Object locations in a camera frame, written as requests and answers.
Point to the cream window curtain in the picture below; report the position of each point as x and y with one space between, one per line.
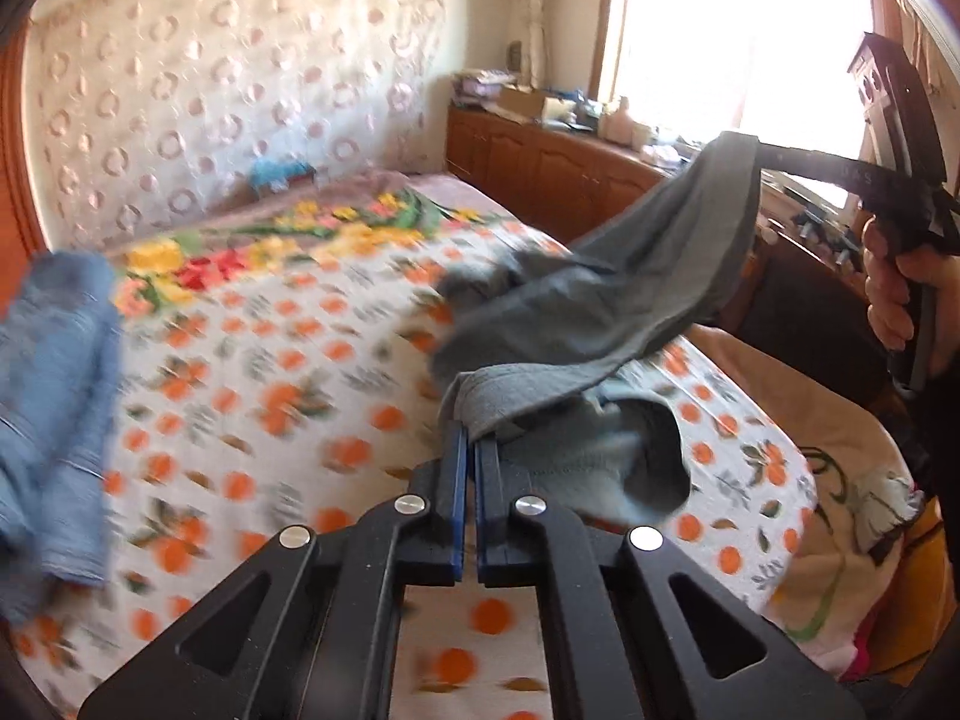
536 7

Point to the cream leaf print blanket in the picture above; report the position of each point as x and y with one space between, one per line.
825 540

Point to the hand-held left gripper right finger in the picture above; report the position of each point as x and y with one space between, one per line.
487 499

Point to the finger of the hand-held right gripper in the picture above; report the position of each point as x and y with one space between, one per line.
810 161

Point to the blue denim jeans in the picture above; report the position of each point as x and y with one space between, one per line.
60 390

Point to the long wooden cabinet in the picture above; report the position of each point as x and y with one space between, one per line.
540 157

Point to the person's right hand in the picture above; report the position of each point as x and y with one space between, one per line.
892 300

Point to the orange fruit print bed sheet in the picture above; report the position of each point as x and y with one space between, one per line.
262 360

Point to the small blue cloth item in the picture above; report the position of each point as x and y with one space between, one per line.
279 174

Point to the cardboard box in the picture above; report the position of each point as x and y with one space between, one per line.
523 101

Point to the pink floral blanket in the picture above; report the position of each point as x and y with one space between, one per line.
225 262

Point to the grey pants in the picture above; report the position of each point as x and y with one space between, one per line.
600 292

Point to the wooden slatted headboard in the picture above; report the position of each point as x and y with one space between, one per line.
15 165

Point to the stack of papers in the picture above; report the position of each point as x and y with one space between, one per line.
484 84

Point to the window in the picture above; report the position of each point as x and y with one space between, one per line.
735 30

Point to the lace circle pattern curtain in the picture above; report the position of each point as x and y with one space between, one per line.
187 90

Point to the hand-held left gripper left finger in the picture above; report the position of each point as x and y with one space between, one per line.
454 487

